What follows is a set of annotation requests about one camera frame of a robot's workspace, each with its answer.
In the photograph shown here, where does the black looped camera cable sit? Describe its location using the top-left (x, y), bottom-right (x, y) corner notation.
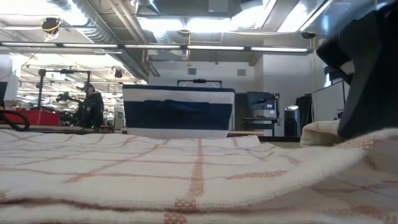
top-left (0, 109), bottom-right (31, 132)

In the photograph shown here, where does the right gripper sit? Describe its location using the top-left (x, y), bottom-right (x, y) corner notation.
top-left (315, 2), bottom-right (398, 140)

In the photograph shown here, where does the white grey-plaid towel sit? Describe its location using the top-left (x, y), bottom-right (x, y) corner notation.
top-left (299, 120), bottom-right (341, 147)

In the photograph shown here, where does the black curtain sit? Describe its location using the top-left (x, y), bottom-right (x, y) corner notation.
top-left (295, 94), bottom-right (313, 138)

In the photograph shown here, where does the black small table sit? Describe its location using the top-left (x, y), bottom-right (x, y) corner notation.
top-left (239, 116), bottom-right (278, 138)

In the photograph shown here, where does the white partition board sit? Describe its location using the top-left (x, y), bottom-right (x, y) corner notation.
top-left (310, 80), bottom-right (349, 123)

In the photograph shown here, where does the ceiling reel yellow cord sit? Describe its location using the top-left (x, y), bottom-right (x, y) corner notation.
top-left (39, 17), bottom-right (62, 42)

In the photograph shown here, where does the black handle bar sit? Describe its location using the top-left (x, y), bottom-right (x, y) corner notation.
top-left (176, 78), bottom-right (223, 88)

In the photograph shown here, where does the person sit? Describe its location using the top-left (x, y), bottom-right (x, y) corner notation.
top-left (78, 83), bottom-right (105, 130)

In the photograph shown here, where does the white brown-checked towel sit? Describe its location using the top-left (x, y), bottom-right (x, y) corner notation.
top-left (0, 126), bottom-right (398, 224)

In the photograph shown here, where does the navy fabric basket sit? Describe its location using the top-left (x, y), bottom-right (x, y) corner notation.
top-left (122, 84), bottom-right (236, 140)

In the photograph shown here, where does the black aluminium frame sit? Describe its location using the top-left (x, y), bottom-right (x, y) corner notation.
top-left (0, 123), bottom-right (302, 143)

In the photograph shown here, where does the red bin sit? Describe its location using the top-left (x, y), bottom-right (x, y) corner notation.
top-left (2, 108), bottom-right (62, 127)

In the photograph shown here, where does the long ceiling light strip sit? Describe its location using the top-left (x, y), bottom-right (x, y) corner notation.
top-left (0, 41), bottom-right (313, 53)

